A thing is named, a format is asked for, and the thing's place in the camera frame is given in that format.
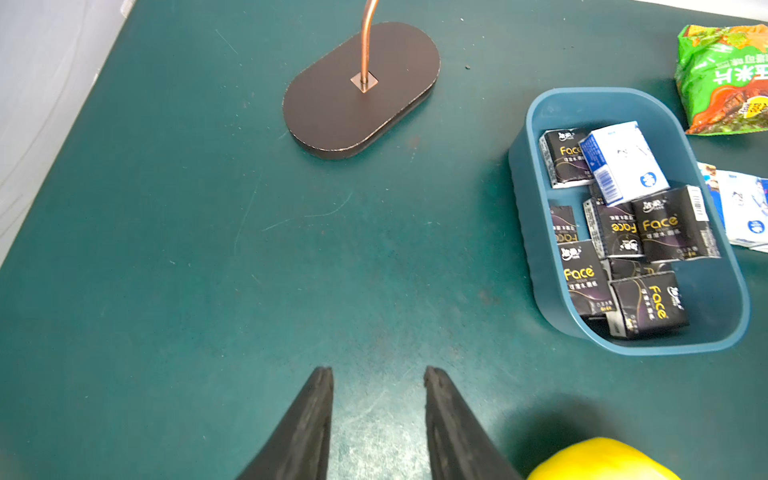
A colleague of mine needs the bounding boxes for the black face tissue pack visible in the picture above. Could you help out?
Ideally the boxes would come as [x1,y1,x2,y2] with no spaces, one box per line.
[606,271,689,339]
[539,128,594,189]
[558,240,616,318]
[631,185,720,263]
[583,198,643,259]

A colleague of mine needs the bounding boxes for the black Face tissue pack left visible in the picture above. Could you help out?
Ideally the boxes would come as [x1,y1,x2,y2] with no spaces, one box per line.
[558,240,616,318]

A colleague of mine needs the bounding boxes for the black Face tissue pack back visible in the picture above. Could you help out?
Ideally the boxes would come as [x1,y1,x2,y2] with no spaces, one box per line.
[539,128,594,189]

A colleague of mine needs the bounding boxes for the yellow banana bunch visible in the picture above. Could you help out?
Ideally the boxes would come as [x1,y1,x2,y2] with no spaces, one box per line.
[528,437,680,480]

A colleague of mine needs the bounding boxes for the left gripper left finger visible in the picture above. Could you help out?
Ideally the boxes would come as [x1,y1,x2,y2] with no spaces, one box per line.
[239,367,334,480]

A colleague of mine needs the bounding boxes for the metal scroll stand dark base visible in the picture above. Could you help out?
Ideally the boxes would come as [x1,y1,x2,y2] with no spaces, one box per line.
[282,1,441,160]

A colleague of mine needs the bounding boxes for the teal plastic storage box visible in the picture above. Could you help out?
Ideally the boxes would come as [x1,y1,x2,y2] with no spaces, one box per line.
[508,87,751,357]

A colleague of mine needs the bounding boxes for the green snack bag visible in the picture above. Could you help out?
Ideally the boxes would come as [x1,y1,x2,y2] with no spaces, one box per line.
[674,24,767,136]

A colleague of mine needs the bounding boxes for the black Face tissue pack middle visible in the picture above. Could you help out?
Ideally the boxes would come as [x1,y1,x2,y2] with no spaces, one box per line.
[583,198,643,259]

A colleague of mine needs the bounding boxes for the white blue tissue pack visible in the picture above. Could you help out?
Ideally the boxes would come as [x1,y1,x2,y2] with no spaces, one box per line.
[579,121,669,206]

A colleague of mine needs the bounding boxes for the black Face tissue pack front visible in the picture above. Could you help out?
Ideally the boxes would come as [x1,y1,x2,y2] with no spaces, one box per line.
[606,271,689,339]

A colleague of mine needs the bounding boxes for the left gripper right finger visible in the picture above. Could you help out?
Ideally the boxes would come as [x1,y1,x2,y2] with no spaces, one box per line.
[424,366,521,480]

